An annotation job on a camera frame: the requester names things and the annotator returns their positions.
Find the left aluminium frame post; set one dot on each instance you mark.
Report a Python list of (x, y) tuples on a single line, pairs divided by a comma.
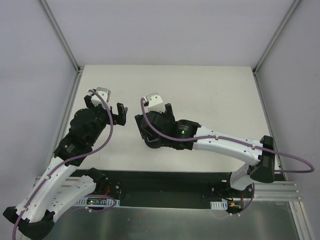
[(59, 34)]

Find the right white cable duct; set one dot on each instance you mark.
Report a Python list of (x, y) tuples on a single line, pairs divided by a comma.
[(219, 205)]

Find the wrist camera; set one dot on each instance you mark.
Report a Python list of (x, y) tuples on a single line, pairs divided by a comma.
[(153, 103), (99, 96)]

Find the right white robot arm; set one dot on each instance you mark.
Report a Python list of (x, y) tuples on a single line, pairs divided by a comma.
[(256, 154)]

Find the front aluminium rail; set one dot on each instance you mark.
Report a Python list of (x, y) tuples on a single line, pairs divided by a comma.
[(275, 191)]

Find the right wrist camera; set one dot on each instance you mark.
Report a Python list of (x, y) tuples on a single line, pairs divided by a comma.
[(153, 103)]

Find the aluminium frame post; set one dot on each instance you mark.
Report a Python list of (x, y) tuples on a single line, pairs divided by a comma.
[(293, 7), (59, 34)]

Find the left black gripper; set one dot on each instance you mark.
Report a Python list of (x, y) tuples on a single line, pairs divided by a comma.
[(104, 110)]

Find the white cable duct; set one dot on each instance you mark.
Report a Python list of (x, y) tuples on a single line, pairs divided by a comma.
[(219, 205), (98, 202)]

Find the black phone stand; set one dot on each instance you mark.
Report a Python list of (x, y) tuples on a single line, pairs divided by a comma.
[(152, 142)]

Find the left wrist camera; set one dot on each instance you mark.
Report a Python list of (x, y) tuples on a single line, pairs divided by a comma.
[(99, 96)]

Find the left white cable duct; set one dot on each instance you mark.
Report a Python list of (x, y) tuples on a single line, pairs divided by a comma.
[(98, 202)]

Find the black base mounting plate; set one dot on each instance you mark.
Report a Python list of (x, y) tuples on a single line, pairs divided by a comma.
[(178, 190)]

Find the right aluminium frame post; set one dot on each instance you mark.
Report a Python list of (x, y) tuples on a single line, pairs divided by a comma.
[(293, 7)]

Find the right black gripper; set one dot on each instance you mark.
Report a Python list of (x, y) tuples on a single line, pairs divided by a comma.
[(155, 117)]

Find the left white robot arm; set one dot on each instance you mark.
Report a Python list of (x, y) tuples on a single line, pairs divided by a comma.
[(90, 131)]

